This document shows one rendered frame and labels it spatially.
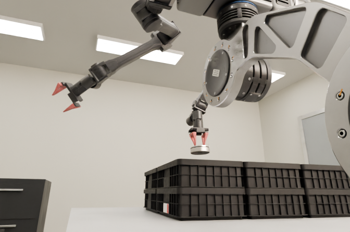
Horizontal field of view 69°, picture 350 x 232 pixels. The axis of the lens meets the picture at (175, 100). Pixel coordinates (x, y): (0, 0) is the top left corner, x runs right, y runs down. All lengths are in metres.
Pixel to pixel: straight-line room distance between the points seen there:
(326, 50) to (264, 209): 0.85
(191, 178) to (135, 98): 3.82
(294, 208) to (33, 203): 1.87
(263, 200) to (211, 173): 0.25
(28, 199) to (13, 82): 2.80
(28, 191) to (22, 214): 0.16
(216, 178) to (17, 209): 1.70
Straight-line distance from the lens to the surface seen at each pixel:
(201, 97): 1.48
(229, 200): 1.13
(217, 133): 5.23
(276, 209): 1.25
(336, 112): 0.41
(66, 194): 4.43
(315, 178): 1.39
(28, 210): 2.40
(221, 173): 1.12
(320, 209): 1.40
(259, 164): 1.21
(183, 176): 1.06
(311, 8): 0.53
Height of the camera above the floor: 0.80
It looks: 20 degrees up
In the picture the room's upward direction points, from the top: straight up
